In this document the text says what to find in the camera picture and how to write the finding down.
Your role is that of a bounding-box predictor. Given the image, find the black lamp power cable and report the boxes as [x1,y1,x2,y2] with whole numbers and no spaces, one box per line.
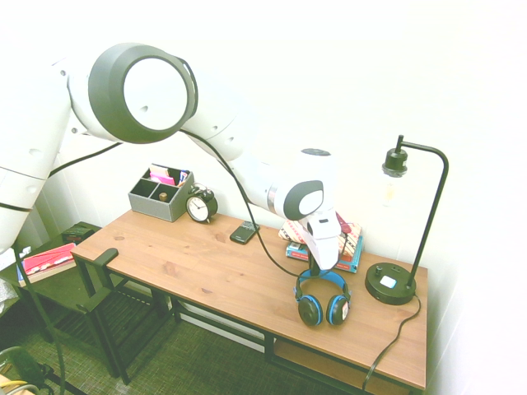
[361,292,422,391]

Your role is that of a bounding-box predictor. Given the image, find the blue book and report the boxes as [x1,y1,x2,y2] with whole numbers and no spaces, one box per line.
[286,235,366,275]

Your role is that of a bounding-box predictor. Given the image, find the black curved clamp handle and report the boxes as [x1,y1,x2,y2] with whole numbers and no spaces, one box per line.
[0,346,47,390]

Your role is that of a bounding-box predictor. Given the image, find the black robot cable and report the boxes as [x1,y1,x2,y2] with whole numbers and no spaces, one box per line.
[0,129,304,277]

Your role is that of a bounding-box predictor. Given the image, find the black desk lamp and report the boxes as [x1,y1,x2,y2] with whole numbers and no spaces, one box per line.
[364,134,450,306]

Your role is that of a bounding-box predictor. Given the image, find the black headphone hanger hook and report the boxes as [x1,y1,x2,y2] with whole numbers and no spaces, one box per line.
[75,248,120,317]

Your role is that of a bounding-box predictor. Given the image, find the black twin-bell alarm clock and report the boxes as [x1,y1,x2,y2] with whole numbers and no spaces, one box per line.
[185,183,219,225]

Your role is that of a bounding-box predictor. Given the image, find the stack of books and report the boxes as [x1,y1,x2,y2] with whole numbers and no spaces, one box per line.
[278,220,363,261]

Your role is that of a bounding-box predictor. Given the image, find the small black box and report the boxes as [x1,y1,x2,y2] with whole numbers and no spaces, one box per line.
[60,224,96,244]

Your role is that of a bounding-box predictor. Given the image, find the blue and black headphone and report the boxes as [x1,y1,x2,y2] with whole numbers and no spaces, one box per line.
[294,267,354,329]

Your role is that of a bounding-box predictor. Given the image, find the pink sticky notes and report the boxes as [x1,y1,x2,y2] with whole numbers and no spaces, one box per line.
[149,168,176,186]

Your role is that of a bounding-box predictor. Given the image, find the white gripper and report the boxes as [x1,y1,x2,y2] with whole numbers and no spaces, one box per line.
[304,209,343,276]

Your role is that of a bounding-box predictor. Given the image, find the wooden desk with black frame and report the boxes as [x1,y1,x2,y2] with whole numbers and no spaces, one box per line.
[72,250,427,395]

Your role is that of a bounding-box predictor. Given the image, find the grey desk organizer box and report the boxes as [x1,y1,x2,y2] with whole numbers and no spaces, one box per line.
[128,163,195,223]

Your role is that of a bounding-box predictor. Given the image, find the red and white flat book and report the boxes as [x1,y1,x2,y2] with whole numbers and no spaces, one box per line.
[18,242,78,288]

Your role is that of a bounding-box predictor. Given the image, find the red book in stack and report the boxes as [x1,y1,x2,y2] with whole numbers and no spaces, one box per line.
[335,211,356,236]

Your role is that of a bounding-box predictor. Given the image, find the black smartphone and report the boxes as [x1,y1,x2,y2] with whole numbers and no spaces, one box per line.
[229,221,261,245]

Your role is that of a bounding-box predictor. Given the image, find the black chair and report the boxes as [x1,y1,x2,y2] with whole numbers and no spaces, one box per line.
[0,221,182,386]

